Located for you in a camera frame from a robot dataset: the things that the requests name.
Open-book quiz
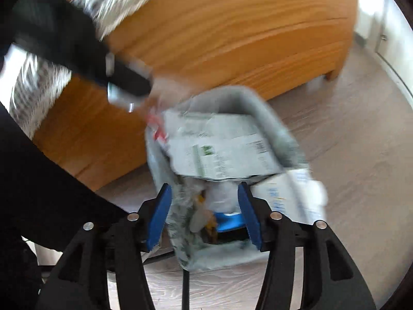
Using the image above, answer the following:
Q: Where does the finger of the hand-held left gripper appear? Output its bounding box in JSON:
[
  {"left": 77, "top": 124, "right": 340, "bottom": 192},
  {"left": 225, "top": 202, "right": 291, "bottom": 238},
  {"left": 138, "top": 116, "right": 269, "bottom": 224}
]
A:
[{"left": 105, "top": 52, "right": 155, "bottom": 112}]

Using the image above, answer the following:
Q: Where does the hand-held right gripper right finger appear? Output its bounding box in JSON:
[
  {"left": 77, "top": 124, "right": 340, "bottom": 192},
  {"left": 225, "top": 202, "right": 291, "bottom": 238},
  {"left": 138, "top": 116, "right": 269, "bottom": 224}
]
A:
[{"left": 237, "top": 181, "right": 376, "bottom": 310}]

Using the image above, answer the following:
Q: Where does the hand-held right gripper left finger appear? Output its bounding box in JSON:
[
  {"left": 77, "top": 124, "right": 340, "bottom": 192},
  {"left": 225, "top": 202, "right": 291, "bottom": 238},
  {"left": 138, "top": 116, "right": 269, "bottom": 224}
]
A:
[{"left": 35, "top": 182, "right": 173, "bottom": 310}]

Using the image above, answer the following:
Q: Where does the blue snack packet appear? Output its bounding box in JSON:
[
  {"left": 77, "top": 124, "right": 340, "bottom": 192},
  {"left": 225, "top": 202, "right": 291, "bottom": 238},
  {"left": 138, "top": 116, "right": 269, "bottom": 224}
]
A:
[{"left": 215, "top": 211, "right": 247, "bottom": 233}]

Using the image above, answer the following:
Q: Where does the yellow snack packet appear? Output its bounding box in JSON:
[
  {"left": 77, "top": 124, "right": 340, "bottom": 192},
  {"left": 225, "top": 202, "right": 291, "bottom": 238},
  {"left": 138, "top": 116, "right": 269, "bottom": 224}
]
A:
[{"left": 194, "top": 190, "right": 219, "bottom": 237}]

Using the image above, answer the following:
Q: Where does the white milk carton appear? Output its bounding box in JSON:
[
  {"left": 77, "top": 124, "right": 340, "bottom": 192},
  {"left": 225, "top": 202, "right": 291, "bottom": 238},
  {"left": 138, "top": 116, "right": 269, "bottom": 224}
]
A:
[{"left": 252, "top": 168, "right": 328, "bottom": 225}]

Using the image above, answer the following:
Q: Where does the small red snack packet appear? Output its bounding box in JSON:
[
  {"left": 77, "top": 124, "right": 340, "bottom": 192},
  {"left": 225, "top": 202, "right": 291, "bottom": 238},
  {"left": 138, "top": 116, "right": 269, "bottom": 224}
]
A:
[{"left": 147, "top": 110, "right": 170, "bottom": 143}]

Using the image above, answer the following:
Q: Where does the white printed packaging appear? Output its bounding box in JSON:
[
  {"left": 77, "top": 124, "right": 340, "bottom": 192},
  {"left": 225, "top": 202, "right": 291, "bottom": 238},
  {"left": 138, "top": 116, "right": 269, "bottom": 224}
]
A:
[{"left": 163, "top": 110, "right": 285, "bottom": 180}]

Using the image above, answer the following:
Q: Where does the grey lined trash bin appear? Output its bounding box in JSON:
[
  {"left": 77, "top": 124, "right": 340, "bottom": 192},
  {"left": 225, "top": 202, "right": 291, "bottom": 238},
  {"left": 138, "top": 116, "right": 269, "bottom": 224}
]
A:
[{"left": 145, "top": 86, "right": 311, "bottom": 272}]

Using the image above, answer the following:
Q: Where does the person's right leg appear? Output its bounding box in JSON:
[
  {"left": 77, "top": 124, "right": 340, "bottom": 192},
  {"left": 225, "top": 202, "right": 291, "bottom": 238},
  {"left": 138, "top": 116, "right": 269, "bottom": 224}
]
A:
[{"left": 0, "top": 102, "right": 130, "bottom": 310}]

